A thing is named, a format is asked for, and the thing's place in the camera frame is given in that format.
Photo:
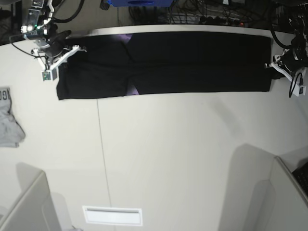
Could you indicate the blue box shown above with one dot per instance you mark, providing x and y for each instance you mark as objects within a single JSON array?
[{"x": 135, "y": 3}]

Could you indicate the white label plate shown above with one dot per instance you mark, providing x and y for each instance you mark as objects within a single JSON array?
[{"x": 113, "y": 216}]

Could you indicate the white partition panel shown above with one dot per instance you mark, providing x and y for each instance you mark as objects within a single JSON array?
[
  {"x": 282, "y": 204},
  {"x": 33, "y": 210}
]

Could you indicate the black T-shirt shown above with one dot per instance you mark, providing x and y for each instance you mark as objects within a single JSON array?
[{"x": 165, "y": 62}]

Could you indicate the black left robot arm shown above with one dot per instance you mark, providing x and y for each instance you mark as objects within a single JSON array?
[{"x": 296, "y": 16}]

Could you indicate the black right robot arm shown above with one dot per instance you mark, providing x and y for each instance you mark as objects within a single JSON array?
[{"x": 41, "y": 27}]

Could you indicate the grey folded garment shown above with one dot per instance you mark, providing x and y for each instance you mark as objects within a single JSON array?
[{"x": 11, "y": 133}]

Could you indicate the black power strip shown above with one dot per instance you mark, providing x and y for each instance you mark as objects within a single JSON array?
[{"x": 222, "y": 21}]

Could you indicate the white partition panel right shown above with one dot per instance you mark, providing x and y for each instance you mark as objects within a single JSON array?
[{"x": 282, "y": 204}]

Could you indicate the black keyboard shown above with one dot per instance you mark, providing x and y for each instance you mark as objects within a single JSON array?
[{"x": 301, "y": 176}]

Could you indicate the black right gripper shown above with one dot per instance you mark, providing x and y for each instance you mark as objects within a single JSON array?
[{"x": 54, "y": 45}]

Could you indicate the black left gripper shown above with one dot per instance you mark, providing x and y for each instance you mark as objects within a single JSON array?
[{"x": 292, "y": 60}]

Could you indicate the white partition panel left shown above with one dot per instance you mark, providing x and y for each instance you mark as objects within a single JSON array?
[{"x": 33, "y": 210}]

